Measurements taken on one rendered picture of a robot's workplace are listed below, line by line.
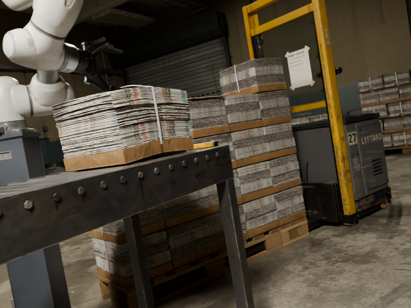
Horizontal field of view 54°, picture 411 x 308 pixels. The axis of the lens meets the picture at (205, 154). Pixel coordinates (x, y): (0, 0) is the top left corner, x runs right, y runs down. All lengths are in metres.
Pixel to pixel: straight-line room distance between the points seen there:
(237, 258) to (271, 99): 1.56
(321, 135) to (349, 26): 5.64
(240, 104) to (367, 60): 6.18
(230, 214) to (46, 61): 0.77
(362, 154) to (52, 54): 2.59
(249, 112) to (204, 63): 7.42
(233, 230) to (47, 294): 1.02
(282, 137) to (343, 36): 6.07
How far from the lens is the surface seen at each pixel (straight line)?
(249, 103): 2.69
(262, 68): 2.83
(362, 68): 8.65
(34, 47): 1.24
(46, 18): 1.22
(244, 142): 2.61
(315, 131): 3.34
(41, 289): 2.12
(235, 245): 1.48
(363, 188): 3.34
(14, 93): 2.09
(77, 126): 1.38
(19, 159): 2.03
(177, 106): 1.47
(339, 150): 3.05
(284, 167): 2.85
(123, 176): 1.03
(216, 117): 2.48
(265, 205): 2.72
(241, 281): 1.52
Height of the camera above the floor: 0.86
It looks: 3 degrees down
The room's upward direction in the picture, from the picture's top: 10 degrees counter-clockwise
